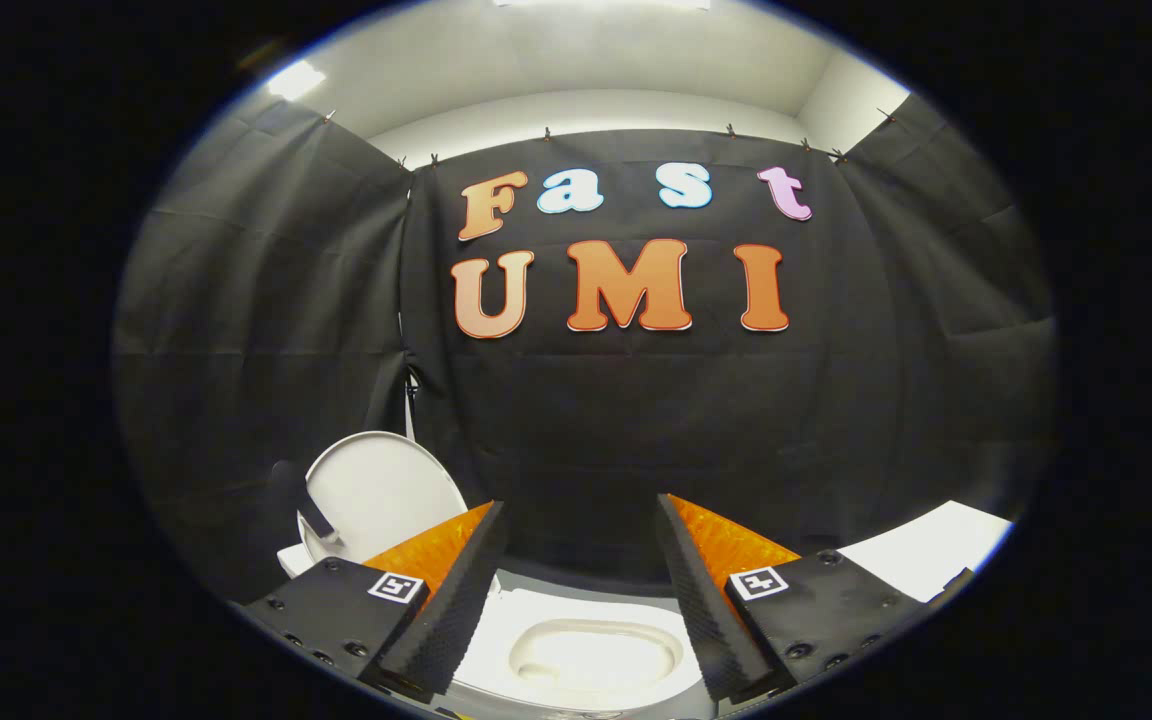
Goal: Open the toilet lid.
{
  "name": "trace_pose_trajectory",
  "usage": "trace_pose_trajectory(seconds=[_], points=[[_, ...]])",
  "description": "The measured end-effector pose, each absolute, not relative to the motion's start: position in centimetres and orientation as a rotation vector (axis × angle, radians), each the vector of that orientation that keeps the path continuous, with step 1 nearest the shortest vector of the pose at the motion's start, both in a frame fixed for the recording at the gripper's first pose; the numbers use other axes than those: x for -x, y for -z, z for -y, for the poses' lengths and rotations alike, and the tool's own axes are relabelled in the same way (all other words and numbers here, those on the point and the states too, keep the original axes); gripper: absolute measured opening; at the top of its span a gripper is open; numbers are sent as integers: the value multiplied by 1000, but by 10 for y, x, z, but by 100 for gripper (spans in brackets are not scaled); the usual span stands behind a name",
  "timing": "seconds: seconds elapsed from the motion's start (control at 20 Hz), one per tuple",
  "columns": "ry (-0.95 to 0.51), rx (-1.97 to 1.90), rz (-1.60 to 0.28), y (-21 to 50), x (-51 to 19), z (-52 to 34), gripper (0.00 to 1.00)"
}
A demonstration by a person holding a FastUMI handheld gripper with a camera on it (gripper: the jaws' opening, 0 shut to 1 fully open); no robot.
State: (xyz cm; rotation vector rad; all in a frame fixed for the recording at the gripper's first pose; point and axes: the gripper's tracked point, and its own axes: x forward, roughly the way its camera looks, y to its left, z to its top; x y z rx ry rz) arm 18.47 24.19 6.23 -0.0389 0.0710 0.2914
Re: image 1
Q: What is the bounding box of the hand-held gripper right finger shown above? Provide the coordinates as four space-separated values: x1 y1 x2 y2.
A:
656 493 937 702

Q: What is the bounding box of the white toilet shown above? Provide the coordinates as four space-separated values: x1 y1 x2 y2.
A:
277 540 723 720

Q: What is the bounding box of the white toilet lid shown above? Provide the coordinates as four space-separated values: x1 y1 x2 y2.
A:
300 431 470 577

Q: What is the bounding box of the small ceiling light panel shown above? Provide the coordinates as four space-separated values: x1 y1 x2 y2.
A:
265 59 328 102

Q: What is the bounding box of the white drawer cabinet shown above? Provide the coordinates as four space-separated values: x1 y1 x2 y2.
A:
835 500 1014 605

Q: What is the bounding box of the large ceiling light panel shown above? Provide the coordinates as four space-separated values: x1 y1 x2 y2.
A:
491 0 713 12

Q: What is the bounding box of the black backdrop cloth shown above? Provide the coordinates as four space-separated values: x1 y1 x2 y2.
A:
114 90 1057 601

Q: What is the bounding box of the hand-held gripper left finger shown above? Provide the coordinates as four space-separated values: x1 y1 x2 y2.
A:
241 500 510 702

